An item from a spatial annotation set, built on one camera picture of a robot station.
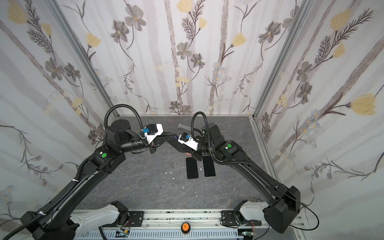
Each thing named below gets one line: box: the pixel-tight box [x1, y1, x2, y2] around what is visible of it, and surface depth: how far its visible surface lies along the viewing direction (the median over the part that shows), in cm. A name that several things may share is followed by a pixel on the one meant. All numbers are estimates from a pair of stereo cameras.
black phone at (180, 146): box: [167, 138, 196, 153], surface depth 63 cm
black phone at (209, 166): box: [202, 155, 216, 177], surface depth 92 cm
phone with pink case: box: [186, 157, 199, 179], surface depth 93 cm
